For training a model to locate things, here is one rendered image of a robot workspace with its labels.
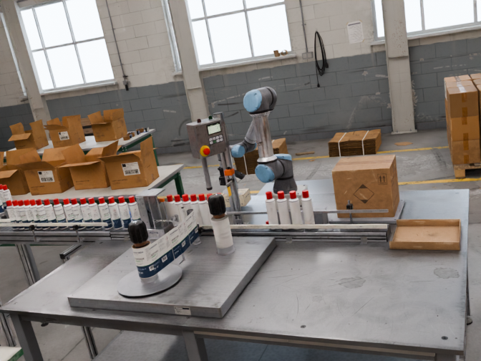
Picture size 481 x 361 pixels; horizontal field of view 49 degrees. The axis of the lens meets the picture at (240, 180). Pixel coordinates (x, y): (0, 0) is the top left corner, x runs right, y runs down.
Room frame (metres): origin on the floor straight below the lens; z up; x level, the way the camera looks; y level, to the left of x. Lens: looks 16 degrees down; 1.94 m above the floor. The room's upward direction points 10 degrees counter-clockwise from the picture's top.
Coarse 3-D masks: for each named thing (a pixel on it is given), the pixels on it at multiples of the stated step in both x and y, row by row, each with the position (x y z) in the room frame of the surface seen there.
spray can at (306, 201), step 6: (306, 192) 2.50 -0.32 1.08; (306, 198) 2.50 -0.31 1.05; (306, 204) 2.49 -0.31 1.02; (306, 210) 2.50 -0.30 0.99; (312, 210) 2.50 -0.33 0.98; (306, 216) 2.50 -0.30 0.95; (312, 216) 2.50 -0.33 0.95; (306, 222) 2.50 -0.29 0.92; (312, 222) 2.50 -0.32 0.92; (306, 228) 2.51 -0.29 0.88; (312, 228) 2.49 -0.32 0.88
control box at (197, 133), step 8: (208, 120) 2.81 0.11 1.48; (216, 120) 2.81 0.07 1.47; (192, 128) 2.77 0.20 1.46; (200, 128) 2.76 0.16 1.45; (192, 136) 2.79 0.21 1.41; (200, 136) 2.76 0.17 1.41; (208, 136) 2.78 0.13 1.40; (192, 144) 2.80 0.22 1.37; (200, 144) 2.75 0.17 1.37; (208, 144) 2.78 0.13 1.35; (216, 144) 2.80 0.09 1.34; (224, 144) 2.82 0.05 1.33; (192, 152) 2.82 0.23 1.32; (200, 152) 2.75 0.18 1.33; (216, 152) 2.79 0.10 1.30
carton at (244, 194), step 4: (248, 188) 3.23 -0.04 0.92; (240, 192) 3.18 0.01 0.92; (244, 192) 3.17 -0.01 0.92; (248, 192) 3.21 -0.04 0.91; (224, 196) 3.17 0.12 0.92; (240, 196) 3.13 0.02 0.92; (244, 196) 3.13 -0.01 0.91; (248, 196) 3.20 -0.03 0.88; (228, 200) 3.16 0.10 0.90; (240, 200) 3.13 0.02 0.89; (244, 200) 3.12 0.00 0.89; (248, 200) 3.19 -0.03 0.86; (228, 204) 3.16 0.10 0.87; (240, 204) 3.13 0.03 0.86; (244, 204) 3.12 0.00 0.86
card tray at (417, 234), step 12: (396, 228) 2.42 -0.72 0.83; (408, 228) 2.39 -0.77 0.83; (420, 228) 2.37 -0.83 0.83; (432, 228) 2.34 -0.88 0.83; (444, 228) 2.32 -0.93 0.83; (456, 228) 2.29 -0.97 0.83; (396, 240) 2.29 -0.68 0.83; (408, 240) 2.27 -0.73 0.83; (420, 240) 2.24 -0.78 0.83; (432, 240) 2.22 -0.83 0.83; (444, 240) 2.20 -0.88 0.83; (456, 240) 2.18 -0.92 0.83
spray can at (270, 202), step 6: (270, 192) 2.59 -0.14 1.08; (270, 198) 2.58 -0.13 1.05; (270, 204) 2.58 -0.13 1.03; (270, 210) 2.58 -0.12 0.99; (270, 216) 2.58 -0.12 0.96; (276, 216) 2.59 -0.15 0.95; (270, 222) 2.58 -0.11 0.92; (276, 222) 2.58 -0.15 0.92; (270, 228) 2.59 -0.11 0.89; (276, 228) 2.58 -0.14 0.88
